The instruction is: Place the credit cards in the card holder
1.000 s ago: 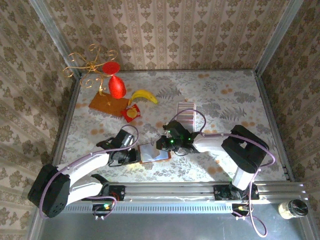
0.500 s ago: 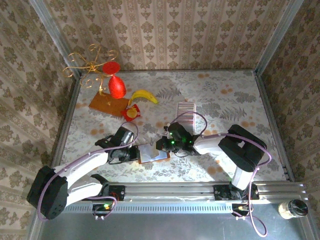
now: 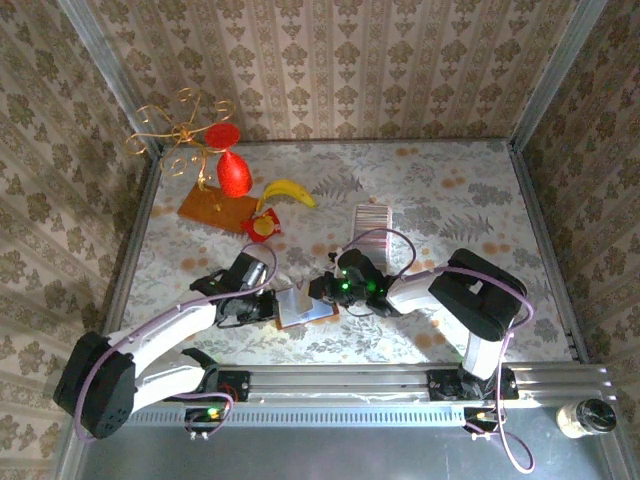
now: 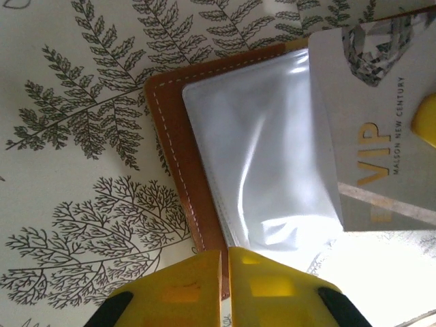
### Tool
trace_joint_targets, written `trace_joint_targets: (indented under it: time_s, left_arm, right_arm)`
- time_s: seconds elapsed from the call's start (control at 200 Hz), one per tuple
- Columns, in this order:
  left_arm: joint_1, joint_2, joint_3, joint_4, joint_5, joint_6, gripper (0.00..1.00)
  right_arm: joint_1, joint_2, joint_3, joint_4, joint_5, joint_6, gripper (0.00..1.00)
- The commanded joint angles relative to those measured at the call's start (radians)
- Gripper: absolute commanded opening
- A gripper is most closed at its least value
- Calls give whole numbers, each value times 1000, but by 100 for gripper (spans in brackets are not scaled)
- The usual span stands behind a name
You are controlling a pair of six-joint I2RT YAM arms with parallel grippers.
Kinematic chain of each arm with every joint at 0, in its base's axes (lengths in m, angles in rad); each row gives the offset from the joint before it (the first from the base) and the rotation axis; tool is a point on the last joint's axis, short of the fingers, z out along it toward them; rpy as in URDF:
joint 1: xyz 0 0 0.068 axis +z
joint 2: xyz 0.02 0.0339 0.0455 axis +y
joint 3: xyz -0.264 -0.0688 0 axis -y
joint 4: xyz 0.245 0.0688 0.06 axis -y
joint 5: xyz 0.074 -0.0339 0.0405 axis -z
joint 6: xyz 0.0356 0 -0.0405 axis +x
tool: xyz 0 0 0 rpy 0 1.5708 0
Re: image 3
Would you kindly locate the brown leather card holder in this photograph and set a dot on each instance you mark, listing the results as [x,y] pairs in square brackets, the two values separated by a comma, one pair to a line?
[300,310]

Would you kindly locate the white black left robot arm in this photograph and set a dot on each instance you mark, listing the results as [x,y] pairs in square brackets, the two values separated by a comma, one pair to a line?
[170,325]

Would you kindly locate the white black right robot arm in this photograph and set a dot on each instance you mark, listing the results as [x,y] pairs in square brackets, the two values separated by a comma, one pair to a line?
[415,292]

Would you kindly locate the red gold packet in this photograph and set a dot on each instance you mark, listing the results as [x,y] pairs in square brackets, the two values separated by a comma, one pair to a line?
[260,227]

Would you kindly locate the yellow banana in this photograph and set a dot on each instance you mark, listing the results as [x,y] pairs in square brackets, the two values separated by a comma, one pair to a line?
[290,189]

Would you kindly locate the red plastic wine glass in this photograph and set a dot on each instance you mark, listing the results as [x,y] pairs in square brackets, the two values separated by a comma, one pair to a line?
[233,175]

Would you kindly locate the glass jar black lid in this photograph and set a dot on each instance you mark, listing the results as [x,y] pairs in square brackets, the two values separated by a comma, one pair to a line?
[592,416]

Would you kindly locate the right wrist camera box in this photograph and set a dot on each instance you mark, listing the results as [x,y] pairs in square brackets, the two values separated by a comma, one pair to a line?
[360,267]

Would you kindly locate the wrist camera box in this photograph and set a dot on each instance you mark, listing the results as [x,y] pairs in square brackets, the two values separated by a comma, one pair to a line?
[249,272]
[360,267]

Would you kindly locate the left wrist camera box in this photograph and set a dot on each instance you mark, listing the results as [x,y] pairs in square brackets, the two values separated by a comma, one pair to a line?
[249,272]

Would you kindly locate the aluminium mounting rail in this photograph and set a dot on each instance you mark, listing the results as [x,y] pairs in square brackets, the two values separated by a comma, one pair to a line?
[350,385]

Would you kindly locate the aluminium frame side rail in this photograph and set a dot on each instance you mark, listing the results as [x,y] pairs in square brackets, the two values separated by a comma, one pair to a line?
[547,250]
[131,250]

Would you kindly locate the aluminium frame post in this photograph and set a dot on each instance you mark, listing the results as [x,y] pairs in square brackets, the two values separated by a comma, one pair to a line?
[105,70]
[560,75]

